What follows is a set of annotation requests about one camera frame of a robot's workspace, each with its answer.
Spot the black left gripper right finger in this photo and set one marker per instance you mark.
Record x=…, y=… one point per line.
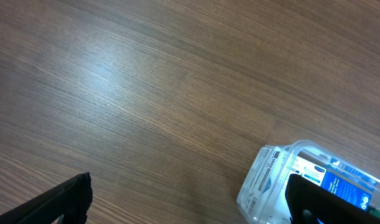
x=309, y=203

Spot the clear plastic container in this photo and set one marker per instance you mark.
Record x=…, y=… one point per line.
x=265, y=179

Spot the white medicine box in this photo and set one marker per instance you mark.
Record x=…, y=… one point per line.
x=309, y=168

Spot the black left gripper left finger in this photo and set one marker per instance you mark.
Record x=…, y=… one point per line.
x=67, y=202

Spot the green ointment box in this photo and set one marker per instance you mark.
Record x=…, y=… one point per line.
x=375, y=212

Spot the blue lozenge box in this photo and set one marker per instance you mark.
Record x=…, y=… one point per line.
x=348, y=183

